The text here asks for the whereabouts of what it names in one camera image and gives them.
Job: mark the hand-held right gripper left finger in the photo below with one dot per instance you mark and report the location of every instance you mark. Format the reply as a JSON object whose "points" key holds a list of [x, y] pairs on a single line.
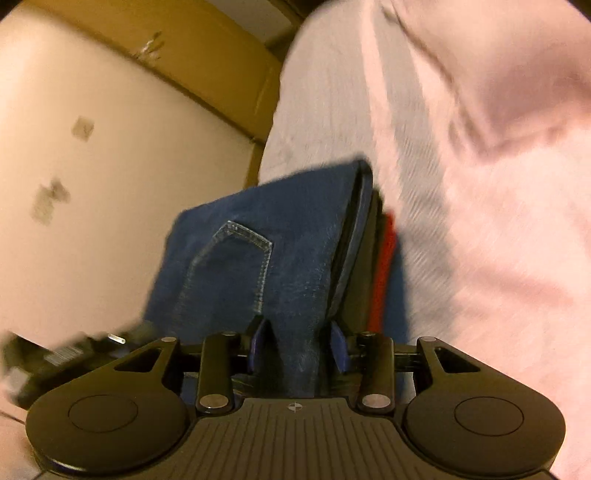
{"points": [[257, 344]]}

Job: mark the brown cardboard box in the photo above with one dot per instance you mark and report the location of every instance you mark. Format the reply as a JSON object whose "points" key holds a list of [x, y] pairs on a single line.
{"points": [[207, 69]]}

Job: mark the dark blue garment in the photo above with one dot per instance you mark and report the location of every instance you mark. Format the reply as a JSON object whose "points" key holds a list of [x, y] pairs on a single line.
{"points": [[399, 295]]}

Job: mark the pink bed sheet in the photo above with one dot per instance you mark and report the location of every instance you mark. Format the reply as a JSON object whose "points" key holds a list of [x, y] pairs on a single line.
{"points": [[508, 230]]}

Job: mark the red garment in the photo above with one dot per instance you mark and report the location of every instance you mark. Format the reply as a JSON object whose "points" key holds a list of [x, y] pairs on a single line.
{"points": [[385, 258]]}

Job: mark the black garment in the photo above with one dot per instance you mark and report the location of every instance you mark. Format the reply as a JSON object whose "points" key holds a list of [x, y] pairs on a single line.
{"points": [[364, 258]]}

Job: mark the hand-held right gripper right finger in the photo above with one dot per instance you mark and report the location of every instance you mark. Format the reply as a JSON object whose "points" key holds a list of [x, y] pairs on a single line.
{"points": [[338, 348]]}

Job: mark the blue denim jeans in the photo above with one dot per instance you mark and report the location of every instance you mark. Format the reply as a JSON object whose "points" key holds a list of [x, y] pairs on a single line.
{"points": [[277, 230]]}

